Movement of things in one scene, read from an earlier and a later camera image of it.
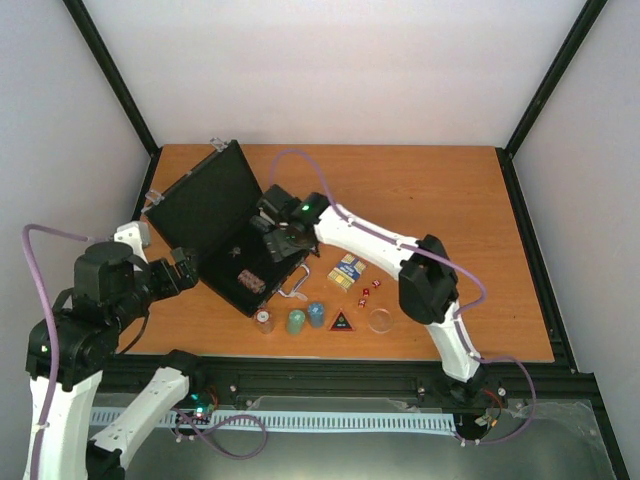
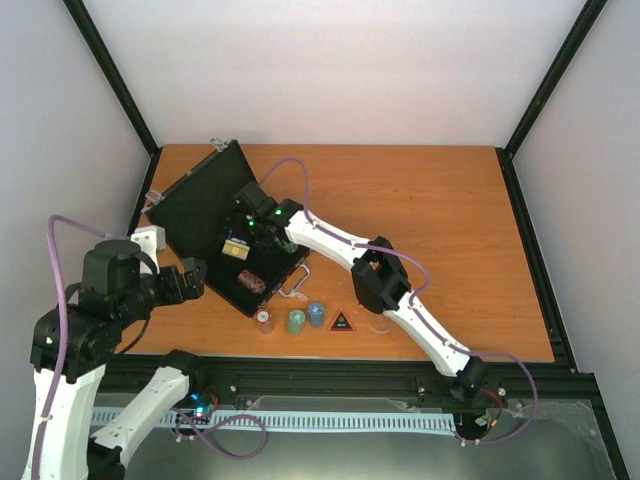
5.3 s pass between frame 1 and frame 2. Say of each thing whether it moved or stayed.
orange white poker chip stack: stayed
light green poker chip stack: stayed
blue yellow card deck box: moved
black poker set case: stayed
